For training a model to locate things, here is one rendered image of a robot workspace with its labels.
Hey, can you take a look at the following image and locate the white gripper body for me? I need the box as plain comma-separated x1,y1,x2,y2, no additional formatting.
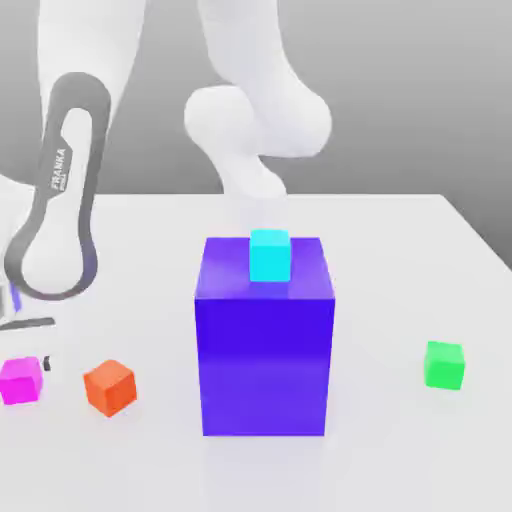
0,315,57,358

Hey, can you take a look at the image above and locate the small magenta cube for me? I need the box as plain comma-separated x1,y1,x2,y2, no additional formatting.
0,355,44,407

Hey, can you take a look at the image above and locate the small orange cube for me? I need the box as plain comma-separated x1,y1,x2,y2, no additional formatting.
82,358,138,419

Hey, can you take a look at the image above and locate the small cyan cube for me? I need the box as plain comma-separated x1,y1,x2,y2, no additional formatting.
248,228,292,284

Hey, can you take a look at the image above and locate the small green cube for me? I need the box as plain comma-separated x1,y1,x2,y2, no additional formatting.
423,340,467,392

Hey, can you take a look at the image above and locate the large purple box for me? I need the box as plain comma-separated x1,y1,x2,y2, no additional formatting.
193,236,336,438

